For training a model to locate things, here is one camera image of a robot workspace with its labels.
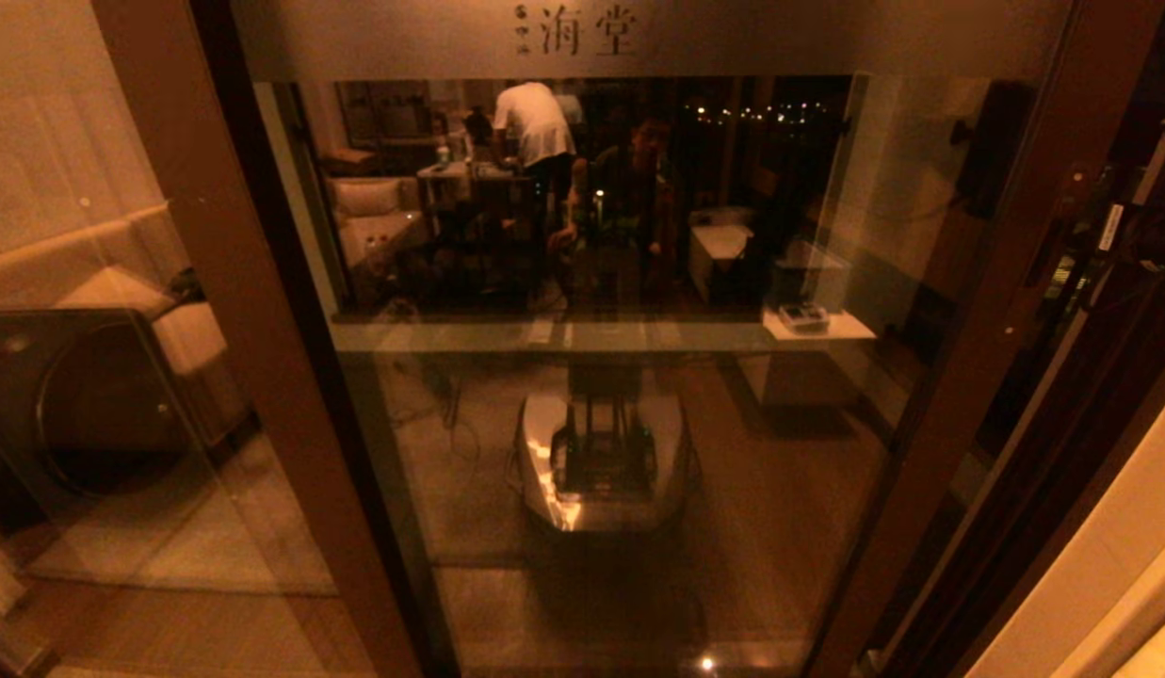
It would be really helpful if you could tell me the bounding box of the brown framed fixed glass panel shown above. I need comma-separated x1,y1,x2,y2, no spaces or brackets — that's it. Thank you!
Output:
0,0,423,678

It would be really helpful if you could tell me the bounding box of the brown framed sliding glass door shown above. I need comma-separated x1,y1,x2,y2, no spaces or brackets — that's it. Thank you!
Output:
229,0,1165,678

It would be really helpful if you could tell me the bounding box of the dark brown door frame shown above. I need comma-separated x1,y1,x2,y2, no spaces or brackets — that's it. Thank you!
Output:
865,311,1165,678

